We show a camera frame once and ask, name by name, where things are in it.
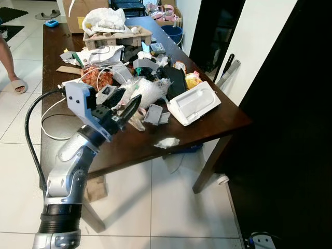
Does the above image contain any clear bubble wrap bundle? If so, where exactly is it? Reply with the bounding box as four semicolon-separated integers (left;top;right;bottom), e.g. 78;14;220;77
122;78;172;110

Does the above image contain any orange net bag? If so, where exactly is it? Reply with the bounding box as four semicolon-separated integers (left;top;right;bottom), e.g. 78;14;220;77
81;66;114;92

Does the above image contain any grey slippers pair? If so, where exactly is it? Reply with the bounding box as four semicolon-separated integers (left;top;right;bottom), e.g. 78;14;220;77
35;10;62;21

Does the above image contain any crumpled white tissue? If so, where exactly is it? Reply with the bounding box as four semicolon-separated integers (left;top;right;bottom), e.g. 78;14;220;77
154;137;181;150

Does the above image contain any white cable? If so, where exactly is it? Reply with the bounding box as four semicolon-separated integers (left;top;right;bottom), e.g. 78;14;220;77
40;96;71;141

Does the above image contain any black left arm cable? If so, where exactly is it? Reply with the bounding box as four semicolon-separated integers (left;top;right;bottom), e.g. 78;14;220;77
25;89;66;179

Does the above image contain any black door mat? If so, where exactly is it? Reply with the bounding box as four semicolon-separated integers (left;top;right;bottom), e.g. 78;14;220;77
0;6;30;23

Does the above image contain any pink white clutter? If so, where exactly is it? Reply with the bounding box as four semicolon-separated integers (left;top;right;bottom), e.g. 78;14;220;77
148;3;180;24

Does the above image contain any white foam tray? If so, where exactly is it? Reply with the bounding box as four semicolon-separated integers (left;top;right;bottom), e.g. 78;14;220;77
167;81;223;127

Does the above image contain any cardboard block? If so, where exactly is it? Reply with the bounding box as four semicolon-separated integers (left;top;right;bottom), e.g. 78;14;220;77
86;175;108;202

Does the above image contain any person bare leg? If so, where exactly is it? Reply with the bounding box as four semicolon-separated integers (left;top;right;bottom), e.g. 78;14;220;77
0;35;21;89

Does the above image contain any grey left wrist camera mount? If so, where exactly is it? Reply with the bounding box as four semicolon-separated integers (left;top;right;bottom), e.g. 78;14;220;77
65;82;113;142

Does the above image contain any blue bucket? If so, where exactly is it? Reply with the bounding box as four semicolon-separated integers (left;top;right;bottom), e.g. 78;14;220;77
161;25;184;47

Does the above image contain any dark brown wooden table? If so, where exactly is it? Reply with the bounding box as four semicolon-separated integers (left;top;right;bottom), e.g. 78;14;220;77
40;16;254;234

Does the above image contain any black handled grey tool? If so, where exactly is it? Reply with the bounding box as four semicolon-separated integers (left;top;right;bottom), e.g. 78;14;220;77
215;53;242;88

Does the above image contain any white blue device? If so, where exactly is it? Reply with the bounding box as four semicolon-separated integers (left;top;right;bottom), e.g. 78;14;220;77
248;231;279;249

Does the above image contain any yellow snack packet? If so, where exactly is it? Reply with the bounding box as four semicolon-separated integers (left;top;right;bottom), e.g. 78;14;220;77
185;72;203;90

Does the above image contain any white plastic bag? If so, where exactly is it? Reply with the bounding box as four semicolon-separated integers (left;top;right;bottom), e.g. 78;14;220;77
82;8;127;36

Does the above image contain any brown cardboard box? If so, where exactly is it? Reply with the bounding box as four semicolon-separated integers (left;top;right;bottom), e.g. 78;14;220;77
63;0;110;35

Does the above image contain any black pouch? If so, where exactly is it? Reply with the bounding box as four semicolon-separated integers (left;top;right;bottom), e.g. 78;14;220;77
163;66;188;100

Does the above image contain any cardboard pulp tray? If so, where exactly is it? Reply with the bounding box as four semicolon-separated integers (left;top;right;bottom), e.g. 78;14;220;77
83;26;154;51

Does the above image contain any black plastic crate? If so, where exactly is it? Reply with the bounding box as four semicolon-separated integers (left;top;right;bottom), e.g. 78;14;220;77
109;0;147;19

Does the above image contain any grey plastic piece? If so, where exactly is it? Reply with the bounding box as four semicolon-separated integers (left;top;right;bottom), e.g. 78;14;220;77
144;104;171;127

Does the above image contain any beige slipper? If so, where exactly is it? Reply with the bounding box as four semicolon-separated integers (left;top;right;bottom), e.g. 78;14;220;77
10;79;29;95

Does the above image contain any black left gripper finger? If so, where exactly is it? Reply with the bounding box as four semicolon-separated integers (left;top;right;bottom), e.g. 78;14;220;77
118;94;142;130
105;88;127;110

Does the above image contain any white paper packaging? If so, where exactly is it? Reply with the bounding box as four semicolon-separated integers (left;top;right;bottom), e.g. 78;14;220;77
61;46;126;68

